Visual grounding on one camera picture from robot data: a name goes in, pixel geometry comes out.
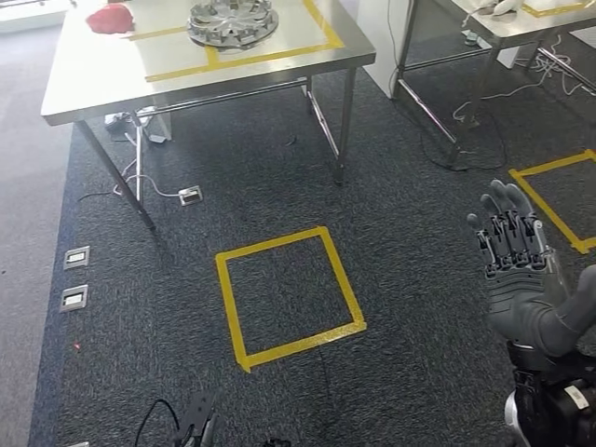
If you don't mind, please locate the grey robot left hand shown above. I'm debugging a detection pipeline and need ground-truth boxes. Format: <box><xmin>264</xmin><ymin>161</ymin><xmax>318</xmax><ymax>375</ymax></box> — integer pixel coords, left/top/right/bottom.
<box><xmin>200</xmin><ymin>412</ymin><xmax>220</xmax><ymax>447</ymax></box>

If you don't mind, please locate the silver wheel hubcap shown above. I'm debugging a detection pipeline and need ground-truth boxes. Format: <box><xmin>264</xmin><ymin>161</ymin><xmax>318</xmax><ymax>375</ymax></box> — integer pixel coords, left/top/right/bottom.
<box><xmin>187</xmin><ymin>0</ymin><xmax>279</xmax><ymax>50</ymax></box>

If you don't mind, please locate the steel workbench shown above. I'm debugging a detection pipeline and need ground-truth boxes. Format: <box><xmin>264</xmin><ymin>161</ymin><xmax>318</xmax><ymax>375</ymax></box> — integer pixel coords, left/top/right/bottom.
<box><xmin>41</xmin><ymin>0</ymin><xmax>377</xmax><ymax>233</ymax></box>
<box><xmin>393</xmin><ymin>0</ymin><xmax>596</xmax><ymax>168</ymax></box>

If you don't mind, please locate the white plastic part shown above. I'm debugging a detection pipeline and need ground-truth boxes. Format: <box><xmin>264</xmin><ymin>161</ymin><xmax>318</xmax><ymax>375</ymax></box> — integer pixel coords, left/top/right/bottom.
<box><xmin>492</xmin><ymin>0</ymin><xmax>532</xmax><ymax>17</ymax></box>

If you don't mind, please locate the yellow floor tape square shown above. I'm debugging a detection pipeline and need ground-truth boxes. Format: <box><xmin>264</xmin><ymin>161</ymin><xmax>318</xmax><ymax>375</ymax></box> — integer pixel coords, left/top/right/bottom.
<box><xmin>214</xmin><ymin>225</ymin><xmax>367</xmax><ymax>374</ymax></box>
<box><xmin>508</xmin><ymin>149</ymin><xmax>596</xmax><ymax>255</ymax></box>

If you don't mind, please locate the metal floor socket plate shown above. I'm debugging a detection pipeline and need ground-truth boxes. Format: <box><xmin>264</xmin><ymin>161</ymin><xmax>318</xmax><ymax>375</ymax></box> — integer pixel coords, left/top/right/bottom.
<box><xmin>179</xmin><ymin>185</ymin><xmax>203</xmax><ymax>208</ymax></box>
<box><xmin>59</xmin><ymin>284</ymin><xmax>88</xmax><ymax>314</ymax></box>
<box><xmin>63</xmin><ymin>245</ymin><xmax>90</xmax><ymax>271</ymax></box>

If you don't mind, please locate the yellow tape double rectangle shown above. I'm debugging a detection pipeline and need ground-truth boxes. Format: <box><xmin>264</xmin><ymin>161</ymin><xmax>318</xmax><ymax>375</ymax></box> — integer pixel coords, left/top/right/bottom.
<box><xmin>125</xmin><ymin>0</ymin><xmax>346</xmax><ymax>83</ymax></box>

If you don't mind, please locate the white cable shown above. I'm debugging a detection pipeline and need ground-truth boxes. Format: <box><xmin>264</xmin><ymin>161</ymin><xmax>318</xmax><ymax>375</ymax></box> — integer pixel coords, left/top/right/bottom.
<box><xmin>111</xmin><ymin>132</ymin><xmax>183</xmax><ymax>200</ymax></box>
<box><xmin>452</xmin><ymin>34</ymin><xmax>596</xmax><ymax>123</ymax></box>

